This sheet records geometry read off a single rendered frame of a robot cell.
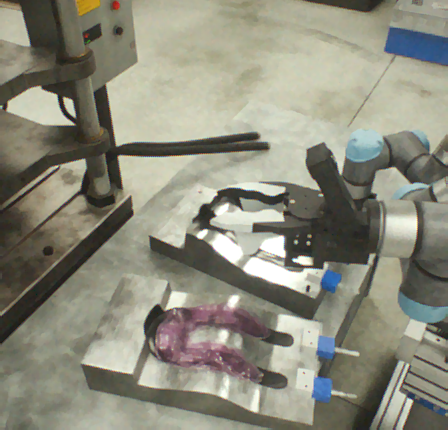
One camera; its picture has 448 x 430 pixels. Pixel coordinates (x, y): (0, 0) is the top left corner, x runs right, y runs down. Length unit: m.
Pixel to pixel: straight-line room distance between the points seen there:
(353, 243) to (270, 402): 0.57
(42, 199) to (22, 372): 0.64
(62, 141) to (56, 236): 0.29
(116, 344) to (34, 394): 0.23
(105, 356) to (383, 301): 1.58
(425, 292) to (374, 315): 1.70
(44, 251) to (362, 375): 1.34
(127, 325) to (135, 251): 0.35
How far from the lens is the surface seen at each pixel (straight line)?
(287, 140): 1.97
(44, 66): 1.46
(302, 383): 1.21
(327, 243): 0.71
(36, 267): 1.61
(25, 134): 1.66
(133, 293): 1.31
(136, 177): 3.10
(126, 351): 1.22
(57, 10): 1.42
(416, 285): 0.78
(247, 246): 0.69
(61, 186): 1.85
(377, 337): 2.41
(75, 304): 1.47
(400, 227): 0.69
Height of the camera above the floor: 1.92
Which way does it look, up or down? 42 degrees down
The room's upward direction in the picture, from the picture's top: straight up
